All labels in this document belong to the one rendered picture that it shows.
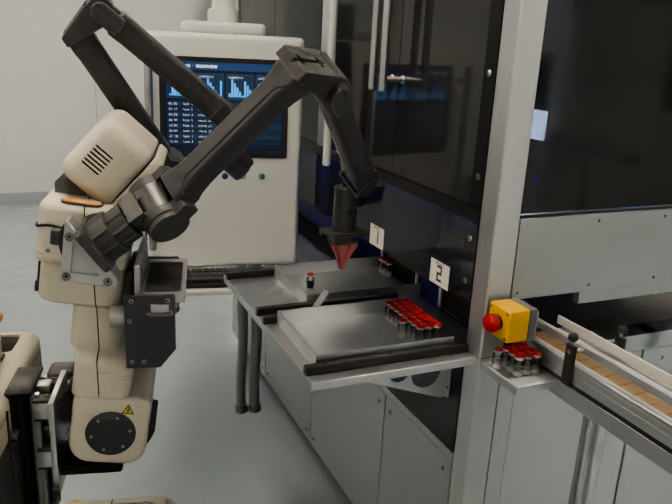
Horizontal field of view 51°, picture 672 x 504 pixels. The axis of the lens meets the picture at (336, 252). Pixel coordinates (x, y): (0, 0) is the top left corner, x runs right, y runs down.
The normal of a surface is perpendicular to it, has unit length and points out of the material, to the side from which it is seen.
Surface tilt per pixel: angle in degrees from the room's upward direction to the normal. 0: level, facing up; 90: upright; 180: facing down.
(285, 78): 67
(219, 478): 0
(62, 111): 90
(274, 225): 90
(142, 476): 0
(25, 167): 90
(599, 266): 90
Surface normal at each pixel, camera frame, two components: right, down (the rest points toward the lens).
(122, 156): 0.18, 0.29
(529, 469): 0.40, 0.29
